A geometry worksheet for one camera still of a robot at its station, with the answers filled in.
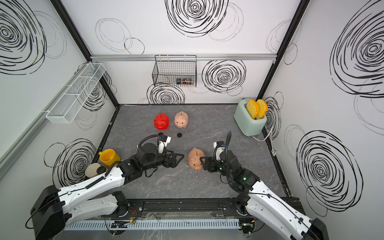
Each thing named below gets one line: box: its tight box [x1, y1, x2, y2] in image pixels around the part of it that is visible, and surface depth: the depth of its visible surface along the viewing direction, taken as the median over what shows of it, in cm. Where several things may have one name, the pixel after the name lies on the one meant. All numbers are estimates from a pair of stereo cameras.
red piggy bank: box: [154, 113, 170, 131], surface depth 101 cm
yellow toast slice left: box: [246, 99, 259, 120], surface depth 93 cm
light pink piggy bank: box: [174, 111, 189, 128], surface depth 102 cm
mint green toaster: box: [234, 99, 267, 137], surface depth 96 cm
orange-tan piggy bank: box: [188, 147, 205, 171], surface depth 84 cm
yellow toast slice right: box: [256, 99, 268, 119], surface depth 92 cm
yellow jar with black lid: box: [96, 166, 107, 175], surface depth 80 cm
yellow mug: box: [98, 148, 121, 167], surface depth 86 cm
